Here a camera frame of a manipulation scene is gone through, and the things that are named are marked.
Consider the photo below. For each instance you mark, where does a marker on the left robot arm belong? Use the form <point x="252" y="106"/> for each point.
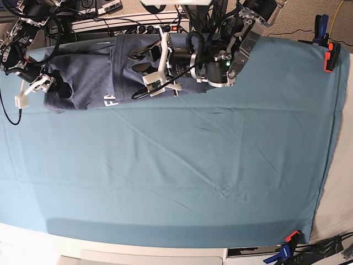
<point x="215" y="60"/>

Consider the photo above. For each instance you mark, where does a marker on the white power strip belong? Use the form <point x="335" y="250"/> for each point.
<point x="142" y="24"/>

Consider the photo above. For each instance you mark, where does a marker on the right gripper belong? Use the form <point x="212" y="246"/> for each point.
<point x="41" y="80"/>

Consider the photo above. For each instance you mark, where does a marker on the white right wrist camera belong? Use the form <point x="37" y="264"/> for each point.
<point x="21" y="101"/>

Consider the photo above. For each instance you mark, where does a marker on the blue-grey heathered T-shirt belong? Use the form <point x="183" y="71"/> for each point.
<point x="101" y="75"/>

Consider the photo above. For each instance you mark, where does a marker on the blue orange clamp bottom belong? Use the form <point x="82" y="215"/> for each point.
<point x="286" y="251"/>

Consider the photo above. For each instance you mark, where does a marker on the teal table cloth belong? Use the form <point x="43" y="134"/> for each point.
<point x="243" y="167"/>

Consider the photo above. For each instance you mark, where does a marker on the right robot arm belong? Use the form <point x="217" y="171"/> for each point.
<point x="32" y="17"/>

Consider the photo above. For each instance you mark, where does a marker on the black plastic bag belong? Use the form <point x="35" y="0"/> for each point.
<point x="320" y="250"/>

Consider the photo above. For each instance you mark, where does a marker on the orange black clamp right edge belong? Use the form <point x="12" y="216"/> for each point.
<point x="331" y="57"/>

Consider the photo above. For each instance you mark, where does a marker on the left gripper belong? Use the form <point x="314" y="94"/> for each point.
<point x="174" y="62"/>

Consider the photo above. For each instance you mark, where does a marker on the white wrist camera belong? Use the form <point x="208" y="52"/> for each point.
<point x="153" y="83"/>
<point x="21" y="101"/>

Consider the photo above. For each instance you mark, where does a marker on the blue black clamp upper right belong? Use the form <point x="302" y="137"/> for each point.
<point x="321" y="37"/>

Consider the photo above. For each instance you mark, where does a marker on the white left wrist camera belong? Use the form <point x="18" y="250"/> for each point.
<point x="153" y="83"/>

